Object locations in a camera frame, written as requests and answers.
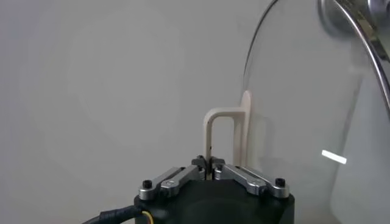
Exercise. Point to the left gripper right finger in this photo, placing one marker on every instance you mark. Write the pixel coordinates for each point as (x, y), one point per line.
(246, 179)

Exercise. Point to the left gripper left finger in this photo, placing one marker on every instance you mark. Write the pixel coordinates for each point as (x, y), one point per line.
(176, 179)

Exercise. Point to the glass pot lid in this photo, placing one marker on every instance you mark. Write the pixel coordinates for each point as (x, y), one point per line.
(227, 111)

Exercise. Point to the stainless steel steamer basket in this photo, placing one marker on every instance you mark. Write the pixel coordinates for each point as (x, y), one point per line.
(382, 18)

